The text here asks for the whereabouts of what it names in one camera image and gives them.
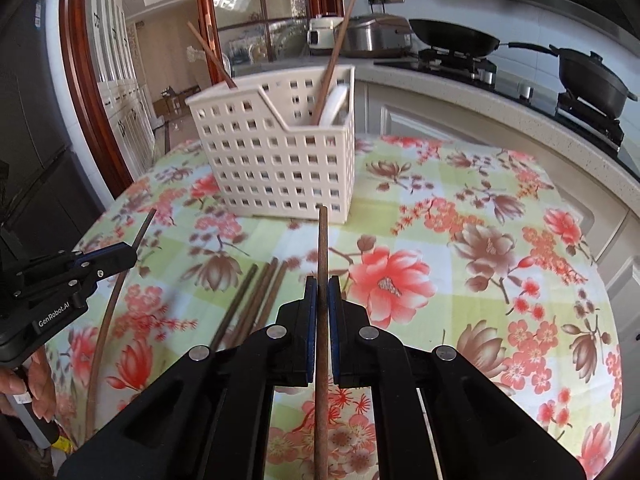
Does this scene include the white rice cooker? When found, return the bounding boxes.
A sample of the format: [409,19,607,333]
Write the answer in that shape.
[306,12,346,57]

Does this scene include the black lidded pot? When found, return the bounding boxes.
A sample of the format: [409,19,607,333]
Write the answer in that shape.
[549,45,638,120]

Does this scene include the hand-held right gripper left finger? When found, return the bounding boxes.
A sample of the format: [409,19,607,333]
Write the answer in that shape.
[57,277,318,480]

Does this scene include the wooden sliding glass door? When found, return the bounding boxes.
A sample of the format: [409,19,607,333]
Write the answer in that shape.
[194,0,346,81]

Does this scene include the black wok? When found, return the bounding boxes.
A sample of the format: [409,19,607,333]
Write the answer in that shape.
[409,18,558,58]

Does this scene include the white perforated plastic basket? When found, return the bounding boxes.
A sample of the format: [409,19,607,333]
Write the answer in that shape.
[186,64,357,223]

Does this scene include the dark grey refrigerator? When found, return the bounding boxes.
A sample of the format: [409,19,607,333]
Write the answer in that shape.
[0,0,108,261]

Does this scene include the floral checked tablecloth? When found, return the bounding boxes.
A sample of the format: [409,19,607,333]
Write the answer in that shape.
[42,135,626,480]

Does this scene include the white hallway cabinets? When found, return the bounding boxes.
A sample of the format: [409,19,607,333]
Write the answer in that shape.
[85,0,156,176]

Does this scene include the white ceramic soup spoon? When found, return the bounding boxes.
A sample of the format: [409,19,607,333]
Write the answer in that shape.
[317,85,349,126]

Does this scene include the cardboard boxes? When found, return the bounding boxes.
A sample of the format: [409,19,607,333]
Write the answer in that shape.
[152,87,193,116]

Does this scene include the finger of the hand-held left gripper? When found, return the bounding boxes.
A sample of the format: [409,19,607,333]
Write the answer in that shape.
[70,242,137,263]
[80,258,137,288]

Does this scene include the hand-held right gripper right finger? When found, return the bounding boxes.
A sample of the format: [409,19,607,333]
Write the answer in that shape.
[327,275,586,480]

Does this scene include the person's left hand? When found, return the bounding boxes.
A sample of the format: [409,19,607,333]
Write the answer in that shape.
[0,347,56,411]

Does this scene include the silver rice cooker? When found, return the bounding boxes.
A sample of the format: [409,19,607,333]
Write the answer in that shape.
[340,14,415,58]

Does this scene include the white stone countertop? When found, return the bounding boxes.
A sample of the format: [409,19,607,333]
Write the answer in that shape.
[220,57,640,241]

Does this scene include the black glass gas stove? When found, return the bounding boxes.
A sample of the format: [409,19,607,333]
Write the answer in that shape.
[374,47,640,181]

